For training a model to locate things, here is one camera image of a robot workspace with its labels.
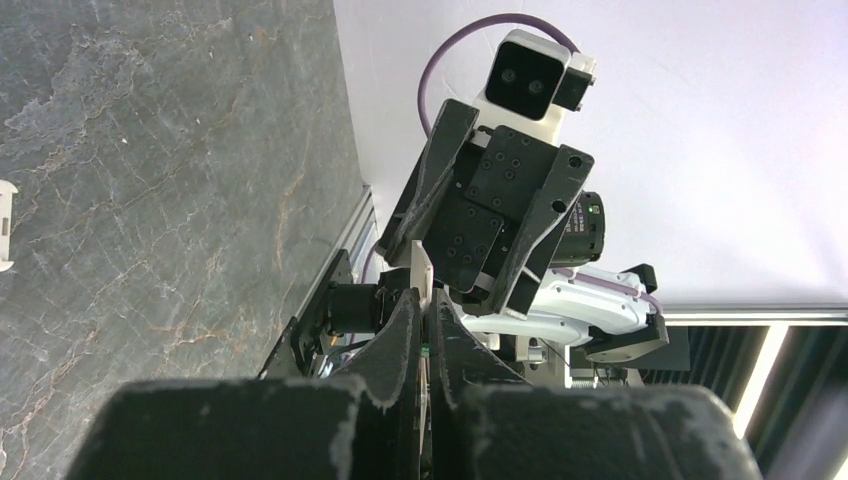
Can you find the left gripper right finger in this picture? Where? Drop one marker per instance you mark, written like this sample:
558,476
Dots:
489,423

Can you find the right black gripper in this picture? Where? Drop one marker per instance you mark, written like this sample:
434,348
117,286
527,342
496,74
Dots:
517,207

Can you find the slim white remote control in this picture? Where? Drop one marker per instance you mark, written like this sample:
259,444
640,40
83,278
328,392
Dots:
421,274

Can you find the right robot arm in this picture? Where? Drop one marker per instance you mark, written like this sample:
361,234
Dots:
611,316

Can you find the white battery cover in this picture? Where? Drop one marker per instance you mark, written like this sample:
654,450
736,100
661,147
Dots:
8,191

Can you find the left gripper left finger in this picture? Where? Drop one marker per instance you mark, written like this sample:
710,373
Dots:
359,423

